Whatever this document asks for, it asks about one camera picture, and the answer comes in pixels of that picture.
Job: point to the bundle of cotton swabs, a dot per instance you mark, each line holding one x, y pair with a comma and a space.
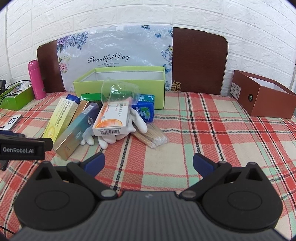
152, 138

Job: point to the white charger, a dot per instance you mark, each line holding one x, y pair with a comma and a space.
25, 85

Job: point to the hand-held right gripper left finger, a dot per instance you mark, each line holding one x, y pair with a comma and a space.
95, 161

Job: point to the plaid blanket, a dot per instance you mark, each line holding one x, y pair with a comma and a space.
219, 139

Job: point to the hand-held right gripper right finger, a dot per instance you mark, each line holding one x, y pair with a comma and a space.
201, 162

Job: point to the light green box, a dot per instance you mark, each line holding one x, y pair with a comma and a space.
148, 87

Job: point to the teal mint tin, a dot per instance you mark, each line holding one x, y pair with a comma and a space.
146, 109

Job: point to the teal and gold box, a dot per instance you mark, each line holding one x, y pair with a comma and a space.
74, 132

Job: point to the brown cardboard box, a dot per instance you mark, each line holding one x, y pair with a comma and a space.
266, 102

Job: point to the white glove with pink cuff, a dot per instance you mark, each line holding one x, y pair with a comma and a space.
138, 122
89, 136

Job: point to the small blue box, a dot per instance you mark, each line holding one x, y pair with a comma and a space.
72, 97

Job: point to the black device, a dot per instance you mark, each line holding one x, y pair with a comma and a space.
2, 84

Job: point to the yellow medicine box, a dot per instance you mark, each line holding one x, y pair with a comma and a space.
57, 118

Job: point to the floral plastic bag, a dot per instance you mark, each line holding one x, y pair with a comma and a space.
115, 44

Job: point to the brown wooden headboard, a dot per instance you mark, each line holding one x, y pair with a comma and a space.
196, 62

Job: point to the white handheld device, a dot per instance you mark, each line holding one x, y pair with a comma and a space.
10, 121

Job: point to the slim brown gold box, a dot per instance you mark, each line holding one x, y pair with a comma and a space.
82, 107

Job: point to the clear plastic cup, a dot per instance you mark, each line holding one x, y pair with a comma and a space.
120, 92

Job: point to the green tray box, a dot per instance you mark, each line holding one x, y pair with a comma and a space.
16, 100

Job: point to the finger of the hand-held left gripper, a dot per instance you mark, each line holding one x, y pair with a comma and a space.
48, 144

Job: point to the orange and white medicine box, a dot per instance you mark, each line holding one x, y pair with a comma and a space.
111, 120

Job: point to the small green box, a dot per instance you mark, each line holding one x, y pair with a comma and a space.
91, 96

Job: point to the pink bottle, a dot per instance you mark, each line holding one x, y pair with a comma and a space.
37, 81

